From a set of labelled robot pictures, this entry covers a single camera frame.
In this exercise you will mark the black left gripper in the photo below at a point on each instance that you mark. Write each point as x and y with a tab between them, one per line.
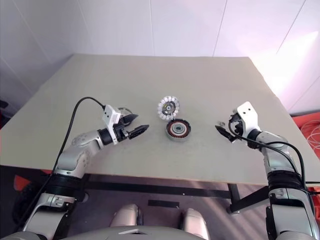
122	132

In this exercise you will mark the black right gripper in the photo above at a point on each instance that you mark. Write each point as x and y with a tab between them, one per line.
239	130

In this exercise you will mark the silver spoked motor rotor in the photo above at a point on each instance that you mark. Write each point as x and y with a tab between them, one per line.
168	108

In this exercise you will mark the motor stator housing copper coils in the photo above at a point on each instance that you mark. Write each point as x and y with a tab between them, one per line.
178	129

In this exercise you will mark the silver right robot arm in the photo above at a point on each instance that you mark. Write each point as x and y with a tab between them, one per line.
277	155

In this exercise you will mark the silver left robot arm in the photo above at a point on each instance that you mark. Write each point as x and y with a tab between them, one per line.
72	160

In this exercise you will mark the small silver metal part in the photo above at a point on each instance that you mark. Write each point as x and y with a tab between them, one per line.
220	123

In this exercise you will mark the black floor tape strip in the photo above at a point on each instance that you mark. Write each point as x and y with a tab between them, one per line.
163	203

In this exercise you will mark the beige rounded left leg shell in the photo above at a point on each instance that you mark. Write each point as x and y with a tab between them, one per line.
127	217

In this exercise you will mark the beige rounded leg shell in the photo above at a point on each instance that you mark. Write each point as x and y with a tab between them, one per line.
195	222
127	217

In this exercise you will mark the beige rounded right leg shell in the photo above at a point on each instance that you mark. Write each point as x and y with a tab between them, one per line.
195	222

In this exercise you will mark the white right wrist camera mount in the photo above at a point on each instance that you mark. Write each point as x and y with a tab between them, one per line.
247	117

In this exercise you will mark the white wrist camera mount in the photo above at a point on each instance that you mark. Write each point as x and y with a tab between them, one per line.
108	115
247	117

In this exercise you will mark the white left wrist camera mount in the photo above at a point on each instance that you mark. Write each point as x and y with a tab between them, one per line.
108	115

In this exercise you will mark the black metal table frame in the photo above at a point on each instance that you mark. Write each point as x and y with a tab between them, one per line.
150	188

